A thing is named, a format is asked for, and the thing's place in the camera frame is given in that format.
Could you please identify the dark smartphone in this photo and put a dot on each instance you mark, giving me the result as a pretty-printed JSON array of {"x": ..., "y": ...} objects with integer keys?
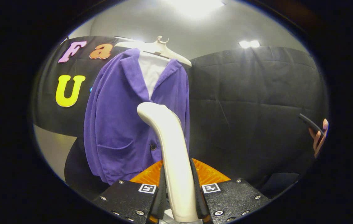
[{"x": 311, "y": 123}]

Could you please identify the twin strip ceiling light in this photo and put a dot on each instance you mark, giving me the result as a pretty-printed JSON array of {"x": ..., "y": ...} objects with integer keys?
[{"x": 249, "y": 44}]

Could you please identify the purple jacket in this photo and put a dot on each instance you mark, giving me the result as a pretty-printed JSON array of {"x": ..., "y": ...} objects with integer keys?
[{"x": 117, "y": 118}]

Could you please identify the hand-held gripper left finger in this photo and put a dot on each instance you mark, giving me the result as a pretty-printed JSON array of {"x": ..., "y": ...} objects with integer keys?
[{"x": 160, "y": 199}]

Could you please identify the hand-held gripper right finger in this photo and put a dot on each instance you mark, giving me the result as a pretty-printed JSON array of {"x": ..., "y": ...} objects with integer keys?
[{"x": 198, "y": 199}]

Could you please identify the white garment steamer head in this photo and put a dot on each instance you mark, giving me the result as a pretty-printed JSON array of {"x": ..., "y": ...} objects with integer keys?
[{"x": 173, "y": 155}]

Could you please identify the large ceiling light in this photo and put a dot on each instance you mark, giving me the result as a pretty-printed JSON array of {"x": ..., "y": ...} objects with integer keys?
[{"x": 196, "y": 6}]

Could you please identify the grey cabinet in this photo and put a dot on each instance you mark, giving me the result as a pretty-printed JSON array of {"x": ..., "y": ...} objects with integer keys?
[{"x": 53, "y": 146}]

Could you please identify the white shirt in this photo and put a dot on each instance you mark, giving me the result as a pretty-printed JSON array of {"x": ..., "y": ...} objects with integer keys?
[{"x": 151, "y": 73}]

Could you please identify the white clothes hanger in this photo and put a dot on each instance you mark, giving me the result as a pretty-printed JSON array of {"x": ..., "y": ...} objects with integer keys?
[{"x": 164, "y": 49}]

